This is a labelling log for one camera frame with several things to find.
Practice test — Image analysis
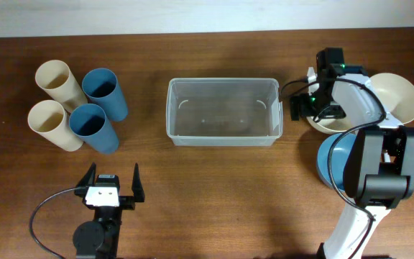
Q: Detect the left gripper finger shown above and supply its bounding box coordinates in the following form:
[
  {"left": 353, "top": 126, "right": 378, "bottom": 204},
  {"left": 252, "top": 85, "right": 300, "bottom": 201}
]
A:
[
  {"left": 132, "top": 163, "right": 145, "bottom": 202},
  {"left": 76, "top": 163, "right": 96, "bottom": 188}
]

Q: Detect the cream bowl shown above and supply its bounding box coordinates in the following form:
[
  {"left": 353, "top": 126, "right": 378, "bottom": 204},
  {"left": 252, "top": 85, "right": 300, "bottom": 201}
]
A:
[
  {"left": 370, "top": 73, "right": 414, "bottom": 124},
  {"left": 306, "top": 67, "right": 352, "bottom": 135}
]

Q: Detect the blue bowl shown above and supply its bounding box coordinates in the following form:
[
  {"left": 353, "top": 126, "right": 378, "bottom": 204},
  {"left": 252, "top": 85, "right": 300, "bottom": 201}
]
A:
[{"left": 316, "top": 132, "right": 359, "bottom": 191}]

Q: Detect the blue cup back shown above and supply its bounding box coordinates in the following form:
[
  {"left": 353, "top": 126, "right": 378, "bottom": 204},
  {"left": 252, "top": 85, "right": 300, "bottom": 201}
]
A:
[{"left": 81, "top": 68, "right": 129, "bottom": 122}]

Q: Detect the blue cup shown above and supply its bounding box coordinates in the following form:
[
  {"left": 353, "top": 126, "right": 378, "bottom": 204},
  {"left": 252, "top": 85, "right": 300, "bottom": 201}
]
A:
[
  {"left": 69, "top": 104, "right": 119, "bottom": 155},
  {"left": 81, "top": 68, "right": 129, "bottom": 122}
]

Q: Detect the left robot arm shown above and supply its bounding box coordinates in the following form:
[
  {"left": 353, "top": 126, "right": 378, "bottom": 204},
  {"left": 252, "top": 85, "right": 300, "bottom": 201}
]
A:
[{"left": 73, "top": 163, "right": 145, "bottom": 258}]

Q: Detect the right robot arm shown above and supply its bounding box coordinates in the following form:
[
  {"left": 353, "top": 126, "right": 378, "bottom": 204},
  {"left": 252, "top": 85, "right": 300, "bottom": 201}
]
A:
[{"left": 288, "top": 47, "right": 414, "bottom": 258}]

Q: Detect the clear plastic container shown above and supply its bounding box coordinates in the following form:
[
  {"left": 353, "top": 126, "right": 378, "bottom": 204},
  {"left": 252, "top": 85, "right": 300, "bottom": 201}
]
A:
[{"left": 166, "top": 78, "right": 283, "bottom": 146}]

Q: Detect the blue cup front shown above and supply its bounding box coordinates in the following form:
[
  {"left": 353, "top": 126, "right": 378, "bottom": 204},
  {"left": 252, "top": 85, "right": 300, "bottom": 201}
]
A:
[{"left": 69, "top": 104, "right": 119, "bottom": 155}]

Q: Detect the cream cup front left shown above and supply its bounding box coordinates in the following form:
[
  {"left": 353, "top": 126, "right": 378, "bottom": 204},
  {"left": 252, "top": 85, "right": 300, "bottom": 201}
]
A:
[{"left": 27, "top": 100, "right": 83, "bottom": 152}]

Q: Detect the cream cup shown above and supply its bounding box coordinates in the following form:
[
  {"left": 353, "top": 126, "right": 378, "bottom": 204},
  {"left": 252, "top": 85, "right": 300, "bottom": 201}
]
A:
[
  {"left": 34, "top": 60, "right": 88, "bottom": 113},
  {"left": 27, "top": 100, "right": 83, "bottom": 152}
]

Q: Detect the cream cup back left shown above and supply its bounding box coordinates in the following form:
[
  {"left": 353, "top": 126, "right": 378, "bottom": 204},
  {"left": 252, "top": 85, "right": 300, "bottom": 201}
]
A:
[{"left": 34, "top": 60, "right": 88, "bottom": 113}]

